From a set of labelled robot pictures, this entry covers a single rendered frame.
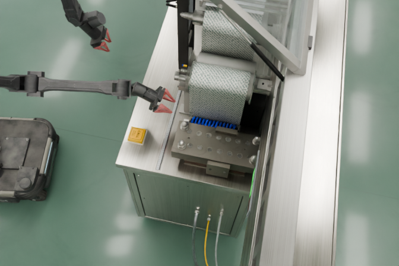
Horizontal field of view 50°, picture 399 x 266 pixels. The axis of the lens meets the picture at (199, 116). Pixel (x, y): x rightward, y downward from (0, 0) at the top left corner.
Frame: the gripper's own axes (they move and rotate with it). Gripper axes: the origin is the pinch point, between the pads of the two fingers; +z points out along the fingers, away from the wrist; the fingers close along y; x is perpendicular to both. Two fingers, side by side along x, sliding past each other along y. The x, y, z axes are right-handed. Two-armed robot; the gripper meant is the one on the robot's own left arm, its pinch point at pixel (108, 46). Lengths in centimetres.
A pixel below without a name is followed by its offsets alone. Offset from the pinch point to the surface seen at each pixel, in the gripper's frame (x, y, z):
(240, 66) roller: -64, -23, 15
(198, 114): -40, -37, 22
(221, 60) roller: -57, -20, 11
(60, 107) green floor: 100, 24, 64
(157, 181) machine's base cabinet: -11, -60, 37
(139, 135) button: -10.4, -42.7, 20.0
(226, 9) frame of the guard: -86, -52, -46
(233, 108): -59, -40, 20
